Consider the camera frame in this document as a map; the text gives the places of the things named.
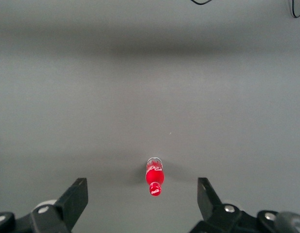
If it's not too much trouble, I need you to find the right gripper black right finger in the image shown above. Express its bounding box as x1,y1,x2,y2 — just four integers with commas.
188,177,260,233

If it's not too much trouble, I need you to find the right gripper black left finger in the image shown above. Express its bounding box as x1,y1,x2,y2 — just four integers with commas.
30,177,89,233

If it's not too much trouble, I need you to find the red cola bottle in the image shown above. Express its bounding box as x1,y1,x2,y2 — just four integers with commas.
145,157,165,198

